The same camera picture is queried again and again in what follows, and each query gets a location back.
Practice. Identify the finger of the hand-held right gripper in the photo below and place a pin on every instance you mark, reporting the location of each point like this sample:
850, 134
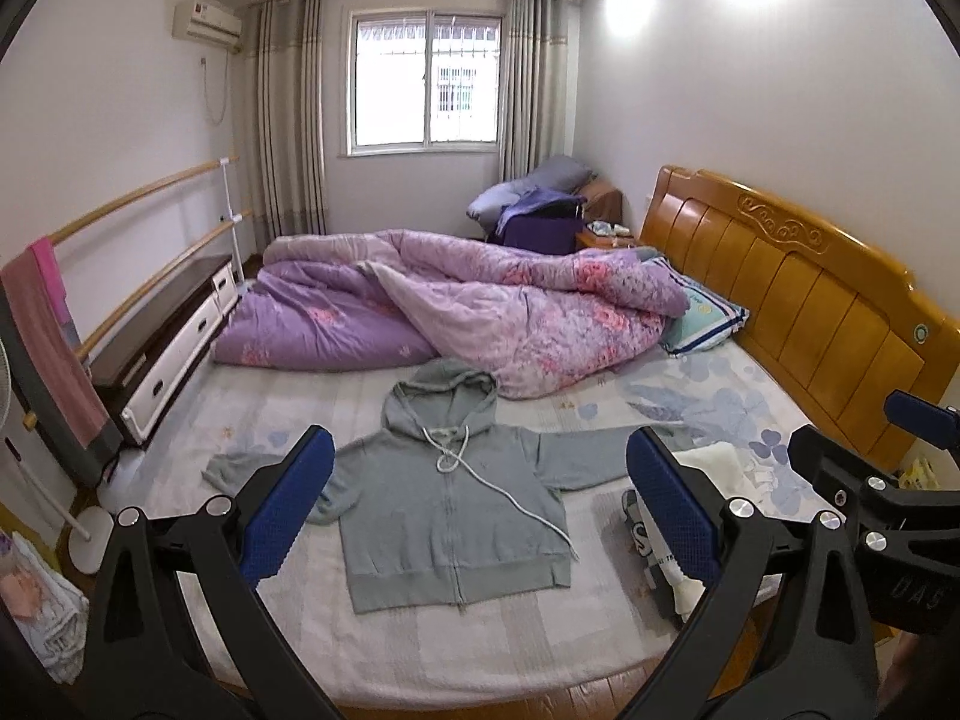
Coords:
832, 465
922, 416

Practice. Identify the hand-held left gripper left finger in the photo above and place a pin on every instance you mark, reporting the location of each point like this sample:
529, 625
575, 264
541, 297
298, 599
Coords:
289, 502

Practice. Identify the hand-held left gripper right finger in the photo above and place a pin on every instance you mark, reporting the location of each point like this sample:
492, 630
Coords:
675, 517

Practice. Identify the grey zip hoodie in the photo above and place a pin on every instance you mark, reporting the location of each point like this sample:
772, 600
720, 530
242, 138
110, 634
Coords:
450, 532

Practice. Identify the person's right forearm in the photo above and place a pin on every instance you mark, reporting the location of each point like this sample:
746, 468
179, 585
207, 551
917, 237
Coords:
909, 660

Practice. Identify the yellow packets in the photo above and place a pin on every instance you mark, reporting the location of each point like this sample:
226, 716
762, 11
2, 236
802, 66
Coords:
915, 474

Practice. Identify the floral bed sheet mattress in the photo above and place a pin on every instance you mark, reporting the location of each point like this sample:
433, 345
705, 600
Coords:
750, 405

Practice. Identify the wooden bed headboard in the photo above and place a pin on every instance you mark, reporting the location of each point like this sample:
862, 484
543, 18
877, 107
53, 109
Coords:
825, 300

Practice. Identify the striped teal pillow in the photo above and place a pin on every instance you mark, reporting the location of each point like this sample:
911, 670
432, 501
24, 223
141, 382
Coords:
705, 315

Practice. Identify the white standing fan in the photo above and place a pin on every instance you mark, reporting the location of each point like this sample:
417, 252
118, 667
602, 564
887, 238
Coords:
94, 540

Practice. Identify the dark-topped white drawer cabinet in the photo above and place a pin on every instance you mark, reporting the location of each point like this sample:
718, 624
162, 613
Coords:
165, 345

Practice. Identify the purple floral quilt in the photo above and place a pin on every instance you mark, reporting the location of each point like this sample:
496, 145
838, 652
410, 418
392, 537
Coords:
540, 315

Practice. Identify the pile of white cloths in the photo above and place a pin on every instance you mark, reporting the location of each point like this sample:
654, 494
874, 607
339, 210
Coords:
45, 615

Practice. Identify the pink towel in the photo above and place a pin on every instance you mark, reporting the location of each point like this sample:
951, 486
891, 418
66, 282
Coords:
52, 345

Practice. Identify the wooden nightstand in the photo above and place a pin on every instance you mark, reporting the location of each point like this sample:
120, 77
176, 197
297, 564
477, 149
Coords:
600, 241

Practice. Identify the small clutter on nightstand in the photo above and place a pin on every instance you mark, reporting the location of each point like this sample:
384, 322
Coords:
609, 228

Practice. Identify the brown chair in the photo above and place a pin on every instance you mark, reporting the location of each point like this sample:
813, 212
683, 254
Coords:
604, 199

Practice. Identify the light blue pillow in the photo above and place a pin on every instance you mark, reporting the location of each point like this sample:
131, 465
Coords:
495, 202

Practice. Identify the grey pillow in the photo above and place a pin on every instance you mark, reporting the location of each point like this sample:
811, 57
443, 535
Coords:
559, 172

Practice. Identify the grey striped curtain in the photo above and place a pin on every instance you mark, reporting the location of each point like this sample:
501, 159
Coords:
289, 112
536, 82

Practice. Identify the barred window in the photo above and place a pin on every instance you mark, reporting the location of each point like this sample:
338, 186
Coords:
424, 82

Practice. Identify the wooden wall rail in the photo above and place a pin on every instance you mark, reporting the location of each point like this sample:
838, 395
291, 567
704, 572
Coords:
142, 195
172, 266

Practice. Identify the white rail post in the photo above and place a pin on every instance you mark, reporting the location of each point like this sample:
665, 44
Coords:
232, 240

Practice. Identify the white wall air conditioner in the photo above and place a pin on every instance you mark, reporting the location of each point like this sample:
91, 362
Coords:
208, 24

